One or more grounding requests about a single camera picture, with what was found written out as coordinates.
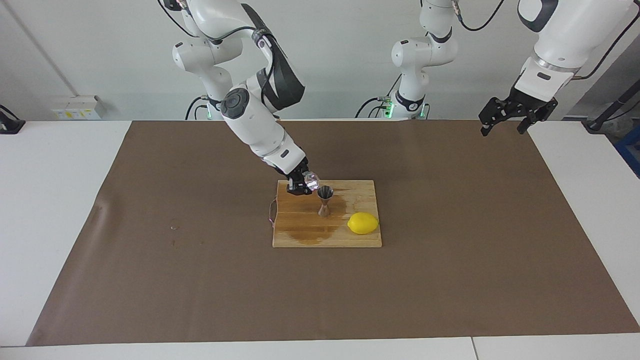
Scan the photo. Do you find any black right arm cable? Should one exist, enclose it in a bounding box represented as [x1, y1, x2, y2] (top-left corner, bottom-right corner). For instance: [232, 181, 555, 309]
[157, 0, 278, 108]

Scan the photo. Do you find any blue crate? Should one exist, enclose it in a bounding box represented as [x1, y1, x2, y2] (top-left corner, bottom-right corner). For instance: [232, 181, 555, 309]
[614, 125, 640, 178]

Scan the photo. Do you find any white wall socket box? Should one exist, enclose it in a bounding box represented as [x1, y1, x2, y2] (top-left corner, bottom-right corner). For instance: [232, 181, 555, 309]
[51, 95, 107, 121]

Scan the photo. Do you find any brown paper table mat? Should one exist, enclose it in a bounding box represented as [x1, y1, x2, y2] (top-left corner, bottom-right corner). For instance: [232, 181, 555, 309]
[26, 119, 640, 347]

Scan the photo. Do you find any black stand pole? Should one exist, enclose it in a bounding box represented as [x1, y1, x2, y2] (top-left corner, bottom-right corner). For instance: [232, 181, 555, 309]
[582, 77, 640, 132]

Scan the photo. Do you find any steel double jigger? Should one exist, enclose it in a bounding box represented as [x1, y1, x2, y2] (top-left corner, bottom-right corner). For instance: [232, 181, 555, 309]
[317, 185, 335, 218]

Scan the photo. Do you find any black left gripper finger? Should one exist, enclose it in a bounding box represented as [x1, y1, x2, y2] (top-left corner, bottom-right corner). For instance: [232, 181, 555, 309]
[478, 99, 516, 137]
[517, 99, 558, 135]

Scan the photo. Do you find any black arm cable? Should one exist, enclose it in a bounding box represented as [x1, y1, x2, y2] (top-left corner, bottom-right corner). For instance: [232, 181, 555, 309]
[452, 0, 640, 81]
[157, 0, 278, 108]

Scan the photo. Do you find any black base cable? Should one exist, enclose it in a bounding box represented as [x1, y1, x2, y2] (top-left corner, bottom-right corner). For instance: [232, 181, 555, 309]
[385, 75, 403, 101]
[355, 95, 396, 119]
[184, 96, 208, 121]

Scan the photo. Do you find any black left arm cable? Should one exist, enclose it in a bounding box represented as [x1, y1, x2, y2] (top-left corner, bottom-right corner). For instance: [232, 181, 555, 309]
[452, 0, 640, 81]

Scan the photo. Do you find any yellow lemon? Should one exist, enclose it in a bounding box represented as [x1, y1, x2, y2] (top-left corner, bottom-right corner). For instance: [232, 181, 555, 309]
[347, 211, 380, 236]

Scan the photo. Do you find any wooden cutting board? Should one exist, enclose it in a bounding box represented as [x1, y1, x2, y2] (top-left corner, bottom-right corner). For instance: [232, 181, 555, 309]
[268, 179, 383, 249]

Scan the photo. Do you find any black table clamp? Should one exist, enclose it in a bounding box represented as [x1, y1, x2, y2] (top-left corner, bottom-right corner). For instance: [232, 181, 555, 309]
[0, 104, 26, 135]

